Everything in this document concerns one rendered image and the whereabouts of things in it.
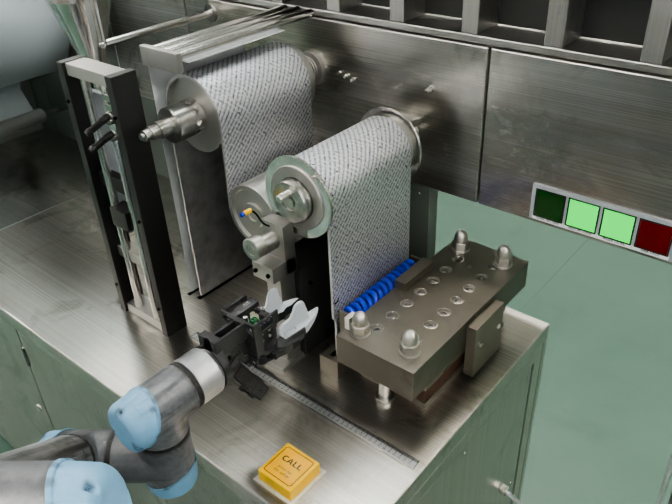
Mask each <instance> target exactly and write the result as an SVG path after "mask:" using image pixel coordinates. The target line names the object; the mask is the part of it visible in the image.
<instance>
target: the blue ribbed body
mask: <svg viewBox="0 0 672 504"><path fill-rule="evenodd" d="M416 262H417V261H415V260H414V261H413V260H411V259H406V260H405V261H404V262H403V263H401V264H400V265H399V266H397V267H396V268H395V270H392V271H391V272H390V274H387V275H386V276H385V277H383V278H381V280H380V281H378V282H376V284H375V285H373V286H371V288H370V289H368V290H366V291H365V293H363V294H361V295H360V298H359V297H358V298H356V299H355V301H354V302H351V303H350V304H349V306H346V307H344V310H343V311H345V312H347V313H349V314H350V313H351V312H352V311H353V312H357V311H363V312H365V311H366V310H368V309H369V308H370V307H371V306H373V305H374V304H375V303H376V302H378V301H379V300H380V299H381V298H382V297H384V296H385V295H386V294H387V293H389V292H390V291H391V290H392V289H394V288H395V279H396V278H398V277H399V276H400V275H401V274H403V273H404V272H405V271H406V270H408V269H409V268H410V267H411V266H413V265H414V264H415V263H416Z"/></svg>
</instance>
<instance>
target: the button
mask: <svg viewBox="0 0 672 504"><path fill-rule="evenodd" d="M258 472H259V478H260V480H262V481H263V482H265V483H266V484H267V485H269V486H270V487H272V488H273V489H274V490H276V491H277V492H279V493H280V494H281V495H283V496H284V497H286V498H287V499H288V500H290V501H292V500H293V499H294V498H295V497H296V496H297V495H298V494H299V493H300V492H301V491H302V490H303V489H304V488H305V487H306V486H307V485H308V484H309V483H310V482H311V481H312V480H313V479H314V478H315V477H316V476H317V475H318V474H319V473H320V464H319V463H318V462H317V461H315V460H314V459H312V458H311V457H309V456H308V455H306V454H304V453H303V452H301V451H300V450H298V449H297V448H295V447H294V446H292V445H291V444H289V443H287V444H286V445H285V446H284V447H283V448H281V449H280V450H279V451H278V452H277V453H276V454H275V455H274V456H273V457H272V458H270V459H269V460H268V461H267V462H266V463H265V464H264V465H263V466H262V467H260V468H259V470H258Z"/></svg>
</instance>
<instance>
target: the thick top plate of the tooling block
mask: <svg viewBox="0 0 672 504"><path fill-rule="evenodd" d="M469 241H470V240H469ZM452 242H453V241H452ZM452 242H450V243H449V244H448V245H447V246H445V247H444V248H443V249H442V250H440V251H439V252H438V253H437V254H435V255H434V256H433V257H432V258H431V259H429V260H432V261H433V269H432V270H430V271H429V272H428V273H427V274H426V275H424V276H423V277H422V278H421V279H420V280H418V281H417V282H416V283H415V284H414V285H412V286H411V287H410V288H409V289H408V290H406V291H402V290H400V289H397V288H394V289H392V290H391V291H390V292H389V293H387V294H386V295H385V296H384V297H382V298H381V299H380V300H379V301H378V302H376V303H375V304H374V305H373V306H371V307H370V308H369V309H368V310H366V311H365V313H366V315H367V317H368V322H369V323H370V329H371V335H370V336H369V337H368V338H366V339H362V340H358V339H355V338H353V337H351V335H350V330H348V329H345V328H344V329H343V330H342V331H341V332H339V333H338V334H337V335H336V341H337V361H338V362H340V363H342V364H344V365H346V366H348V367H350V368H352V369H353V370H355V371H357V372H359V373H361V374H363V375H365V376H367V377H369V378H370V379H372V380H374V381H376V382H378V383H380V384H382V385H384V386H385V387H387V388H389V389H391V390H393V391H395V392H397V393H399V394H401V395H402V396H404V397H406V398H408V399H410V400H412V401H413V400H414V399H415V398H416V397H417V396H418V395H419V394H420V393H421V392H422V391H423V390H424V389H425V388H426V387H427V386H428V385H429V384H430V383H431V382H432V381H433V380H434V379H435V378H436V377H437V376H438V375H439V373H440V372H441V371H442V370H443V369H444V368H445V367H446V366H447V365H448V364H449V363H450V362H451V361H452V360H453V359H454V358H455V357H456V356H457V355H458V354H459V353H460V352H461V351H462V350H463V349H464V348H465V344H466V332H467V326H468V325H469V324H470V323H471V322H472V321H473V320H474V319H475V318H476V317H477V316H478V315H479V314H480V313H481V312H482V311H483V310H484V309H485V308H486V307H487V306H488V305H489V304H490V303H491V302H492V301H493V300H494V299H497V300H499V301H502V302H504V307H505V306H506V305H507V304H508V303H509V302H510V301H511V300H512V299H513V298H514V297H515V296H516V295H517V294H518V293H519V292H520V291H521V290H522V289H523V288H524V287H525V284H526V277H527V270H528V262H529V261H526V260H524V259H521V258H518V257H515V256H513V259H512V263H513V266H512V268H510V269H507V270H502V269H499V268H496V267H495V266H494V265H493V262H494V260H495V255H496V254H497V250H495V249H493V248H490V247H487V246H484V245H481V244H478V243H476V242H473V241H470V242H469V247H470V250H469V252H467V253H465V254H458V253H455V252H453V251H452V249H451V247H452ZM407 329H412V330H414V331H415V332H416V333H417V335H418V341H419V342H420V350H421V354H420V355H419V357H417V358H415V359H405V358H403V357H401V356H400V355H399V352H398V350H399V344H400V341H401V340H402V334H403V333H404V331H406V330H407Z"/></svg>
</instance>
